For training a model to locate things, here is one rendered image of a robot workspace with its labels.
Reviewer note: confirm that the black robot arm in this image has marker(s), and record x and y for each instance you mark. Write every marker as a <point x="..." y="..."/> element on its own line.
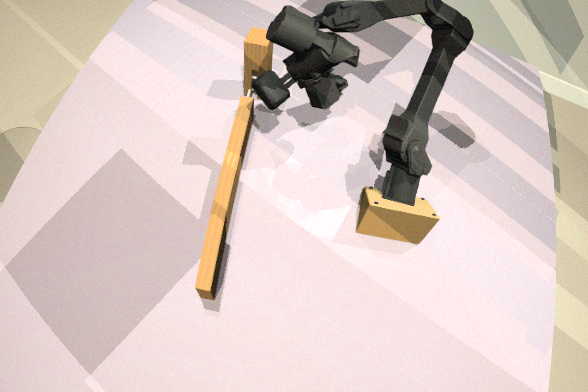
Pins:
<point x="406" y="136"/>

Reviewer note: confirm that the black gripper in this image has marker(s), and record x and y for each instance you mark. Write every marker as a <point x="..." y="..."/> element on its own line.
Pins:
<point x="272" y="90"/>

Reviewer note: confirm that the long wooden rail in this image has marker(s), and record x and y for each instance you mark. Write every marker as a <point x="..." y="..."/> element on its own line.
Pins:
<point x="219" y="221"/>

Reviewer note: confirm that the wooden post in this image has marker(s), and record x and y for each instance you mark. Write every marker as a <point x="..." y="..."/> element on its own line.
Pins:
<point x="258" y="53"/>

